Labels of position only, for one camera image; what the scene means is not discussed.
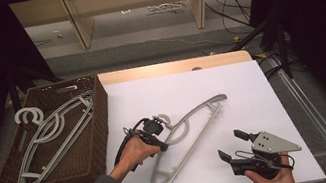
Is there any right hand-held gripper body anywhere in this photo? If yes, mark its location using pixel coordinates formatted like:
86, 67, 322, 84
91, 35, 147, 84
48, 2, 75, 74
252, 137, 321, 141
226, 125, 307, 183

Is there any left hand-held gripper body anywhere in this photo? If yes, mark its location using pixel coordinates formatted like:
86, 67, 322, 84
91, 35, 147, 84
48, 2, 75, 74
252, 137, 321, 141
137, 115, 164, 141

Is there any grey plastic clothes hanger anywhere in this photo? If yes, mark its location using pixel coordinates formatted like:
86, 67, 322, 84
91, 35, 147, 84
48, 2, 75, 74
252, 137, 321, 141
5, 91, 109, 183
137, 92, 243, 183
2, 90, 109, 183

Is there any brown wicker basket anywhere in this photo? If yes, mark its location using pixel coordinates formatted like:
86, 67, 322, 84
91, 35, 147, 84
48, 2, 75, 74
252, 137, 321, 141
0, 72, 124, 183

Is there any person's left hand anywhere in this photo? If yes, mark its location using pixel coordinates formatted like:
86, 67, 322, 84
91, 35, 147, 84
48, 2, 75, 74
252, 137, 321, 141
110, 131, 166, 183

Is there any dark metal stand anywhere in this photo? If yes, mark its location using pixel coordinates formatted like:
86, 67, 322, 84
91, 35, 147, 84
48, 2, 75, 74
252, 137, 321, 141
222, 8, 297, 90
3, 55, 68, 114

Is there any tangled pale heap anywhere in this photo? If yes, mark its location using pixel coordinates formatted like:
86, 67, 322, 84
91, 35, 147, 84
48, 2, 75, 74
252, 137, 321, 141
145, 0, 187, 18

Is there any right gripper thin cable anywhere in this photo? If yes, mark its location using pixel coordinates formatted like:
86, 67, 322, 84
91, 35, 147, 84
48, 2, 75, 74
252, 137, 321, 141
233, 140, 298, 181

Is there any metal floor rail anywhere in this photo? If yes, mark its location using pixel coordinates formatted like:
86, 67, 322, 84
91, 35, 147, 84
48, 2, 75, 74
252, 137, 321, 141
270, 47, 326, 183

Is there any black floor cable bundle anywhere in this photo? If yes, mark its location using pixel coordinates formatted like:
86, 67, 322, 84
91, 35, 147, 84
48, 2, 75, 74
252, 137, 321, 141
254, 48, 288, 83

